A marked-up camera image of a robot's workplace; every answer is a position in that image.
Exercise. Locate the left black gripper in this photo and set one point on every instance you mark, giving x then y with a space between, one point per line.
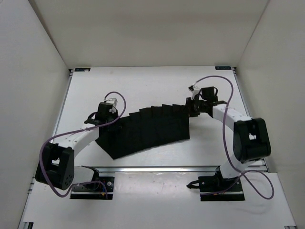
115 114

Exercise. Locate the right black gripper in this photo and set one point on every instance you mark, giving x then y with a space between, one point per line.
189 102

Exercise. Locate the black pleated skirt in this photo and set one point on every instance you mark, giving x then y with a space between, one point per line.
148 128

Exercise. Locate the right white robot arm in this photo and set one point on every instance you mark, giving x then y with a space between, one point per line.
250 137

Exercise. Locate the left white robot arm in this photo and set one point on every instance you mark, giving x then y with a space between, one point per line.
56 166

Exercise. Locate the right blue table label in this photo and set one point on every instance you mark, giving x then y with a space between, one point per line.
221 68

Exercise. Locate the blue table label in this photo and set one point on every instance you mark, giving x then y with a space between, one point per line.
221 68
82 69

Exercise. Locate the left blue table label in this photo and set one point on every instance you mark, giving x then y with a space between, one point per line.
82 69

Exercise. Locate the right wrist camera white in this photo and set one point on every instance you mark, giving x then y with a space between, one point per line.
194 90

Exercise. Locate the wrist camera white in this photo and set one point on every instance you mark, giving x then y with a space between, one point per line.
194 90
112 101

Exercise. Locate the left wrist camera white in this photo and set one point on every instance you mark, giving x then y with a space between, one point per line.
112 101

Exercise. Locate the aluminium table edge rail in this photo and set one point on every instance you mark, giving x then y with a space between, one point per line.
157 169

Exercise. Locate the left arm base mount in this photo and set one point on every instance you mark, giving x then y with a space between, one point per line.
100 187

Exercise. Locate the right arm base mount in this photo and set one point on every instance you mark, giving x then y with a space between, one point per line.
216 188

